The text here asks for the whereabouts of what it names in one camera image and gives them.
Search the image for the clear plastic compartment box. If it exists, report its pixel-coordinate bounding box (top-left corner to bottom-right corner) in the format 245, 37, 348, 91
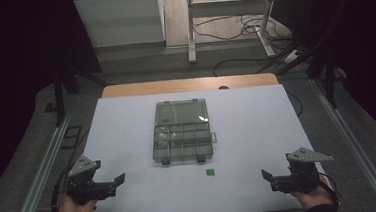
148, 97, 220, 168

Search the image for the person's right hand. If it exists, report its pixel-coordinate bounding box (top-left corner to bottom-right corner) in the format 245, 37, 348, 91
289, 172, 335, 211

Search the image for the white metal desk frame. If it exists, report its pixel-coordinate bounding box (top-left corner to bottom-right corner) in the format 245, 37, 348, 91
184, 0, 283, 65

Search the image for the left hand-held gripper cable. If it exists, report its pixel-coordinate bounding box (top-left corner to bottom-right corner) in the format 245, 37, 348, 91
47, 165, 76, 212

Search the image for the right hand-held gripper cable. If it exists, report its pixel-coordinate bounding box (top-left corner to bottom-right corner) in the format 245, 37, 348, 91
317, 170, 341, 210

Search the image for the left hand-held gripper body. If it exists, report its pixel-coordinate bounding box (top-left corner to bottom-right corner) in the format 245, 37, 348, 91
63, 152, 119, 207

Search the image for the aluminium rail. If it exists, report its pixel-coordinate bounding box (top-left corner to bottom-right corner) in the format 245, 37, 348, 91
308, 73, 376, 212
0, 112, 79, 212

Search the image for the hand-held gripper cable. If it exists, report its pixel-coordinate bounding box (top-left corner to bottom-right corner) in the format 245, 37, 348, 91
317, 170, 341, 210
47, 165, 76, 212

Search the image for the white cabinet panel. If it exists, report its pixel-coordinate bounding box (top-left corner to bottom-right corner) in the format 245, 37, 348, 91
73, 0, 168, 50

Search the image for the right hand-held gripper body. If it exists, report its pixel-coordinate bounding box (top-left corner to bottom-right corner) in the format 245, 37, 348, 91
278, 144, 337, 196

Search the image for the tangle of black floor cables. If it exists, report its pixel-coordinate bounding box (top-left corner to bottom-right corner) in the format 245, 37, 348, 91
192, 10, 295, 48

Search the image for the white power strip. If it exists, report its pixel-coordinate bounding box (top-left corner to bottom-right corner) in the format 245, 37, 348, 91
282, 48, 302, 64

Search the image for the black floor cable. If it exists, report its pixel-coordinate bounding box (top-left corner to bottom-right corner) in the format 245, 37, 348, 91
212, 55, 275, 78

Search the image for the thin black cable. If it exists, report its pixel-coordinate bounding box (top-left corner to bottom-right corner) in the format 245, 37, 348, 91
285, 88, 304, 119

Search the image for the wooden table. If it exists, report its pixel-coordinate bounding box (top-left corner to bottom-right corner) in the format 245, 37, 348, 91
100, 72, 280, 100

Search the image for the black metal stand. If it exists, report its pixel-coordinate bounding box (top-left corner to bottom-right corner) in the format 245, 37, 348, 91
303, 46, 348, 112
51, 62, 113, 127

